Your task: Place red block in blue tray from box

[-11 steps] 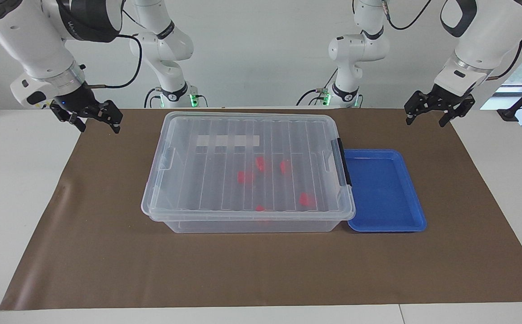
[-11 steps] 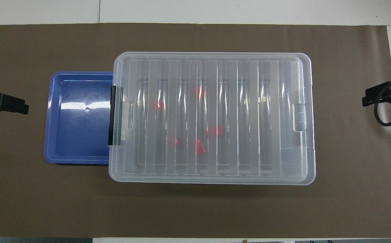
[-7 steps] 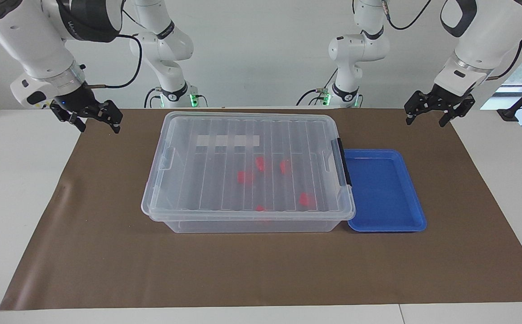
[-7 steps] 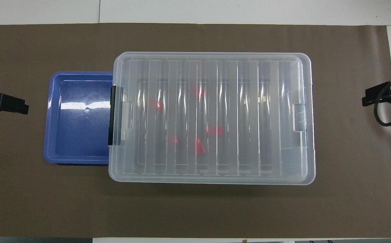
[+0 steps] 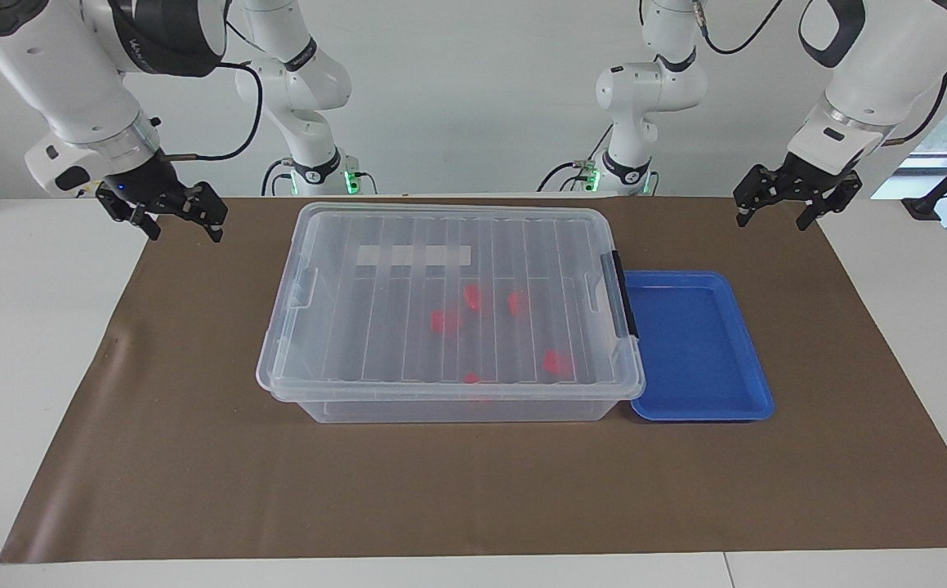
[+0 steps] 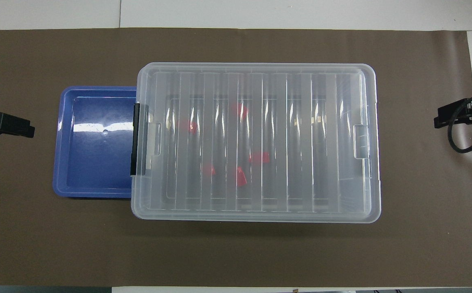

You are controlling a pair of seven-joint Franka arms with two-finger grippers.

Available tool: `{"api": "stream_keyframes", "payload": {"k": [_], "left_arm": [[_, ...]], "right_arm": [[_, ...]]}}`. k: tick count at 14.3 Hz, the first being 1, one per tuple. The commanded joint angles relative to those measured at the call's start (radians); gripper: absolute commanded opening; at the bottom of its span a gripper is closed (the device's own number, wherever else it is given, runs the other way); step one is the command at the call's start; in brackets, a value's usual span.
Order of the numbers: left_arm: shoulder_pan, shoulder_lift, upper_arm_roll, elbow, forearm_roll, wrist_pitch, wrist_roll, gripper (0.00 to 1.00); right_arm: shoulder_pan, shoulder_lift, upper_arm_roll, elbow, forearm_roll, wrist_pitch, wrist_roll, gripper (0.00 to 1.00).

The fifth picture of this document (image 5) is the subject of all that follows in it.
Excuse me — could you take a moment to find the black box latch handle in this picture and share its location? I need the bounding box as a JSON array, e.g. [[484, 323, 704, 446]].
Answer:
[[610, 250, 640, 340]]

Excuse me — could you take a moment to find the black base cable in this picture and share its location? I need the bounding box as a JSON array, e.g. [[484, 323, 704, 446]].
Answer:
[[538, 159, 596, 194], [261, 159, 298, 197]]

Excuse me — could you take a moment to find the brown table mat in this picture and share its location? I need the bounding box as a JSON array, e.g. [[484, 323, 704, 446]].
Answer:
[[0, 196, 947, 564]]

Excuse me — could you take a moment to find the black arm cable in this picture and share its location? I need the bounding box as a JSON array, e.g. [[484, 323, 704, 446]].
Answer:
[[882, 72, 947, 148], [164, 61, 264, 162]]

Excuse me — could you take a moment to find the blue plastic tray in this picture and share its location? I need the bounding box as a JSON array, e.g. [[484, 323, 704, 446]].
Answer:
[[625, 270, 775, 423]]

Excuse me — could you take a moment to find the clear plastic storage box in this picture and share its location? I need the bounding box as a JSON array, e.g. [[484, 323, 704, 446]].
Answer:
[[270, 204, 641, 424]]

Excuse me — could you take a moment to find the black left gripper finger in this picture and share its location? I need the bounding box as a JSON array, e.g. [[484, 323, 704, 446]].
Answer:
[[797, 173, 863, 231], [733, 166, 783, 227]]

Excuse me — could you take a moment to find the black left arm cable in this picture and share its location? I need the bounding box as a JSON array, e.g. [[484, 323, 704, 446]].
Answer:
[[882, 72, 947, 148]]

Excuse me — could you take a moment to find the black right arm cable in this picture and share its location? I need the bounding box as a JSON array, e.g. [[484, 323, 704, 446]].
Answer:
[[164, 61, 264, 162]]

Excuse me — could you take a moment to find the clear ribbed box lid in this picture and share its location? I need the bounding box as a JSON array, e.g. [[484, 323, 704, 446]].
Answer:
[[256, 202, 646, 403]]

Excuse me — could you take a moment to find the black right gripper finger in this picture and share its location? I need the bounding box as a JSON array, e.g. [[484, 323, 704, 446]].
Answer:
[[181, 181, 229, 243], [97, 192, 162, 242]]

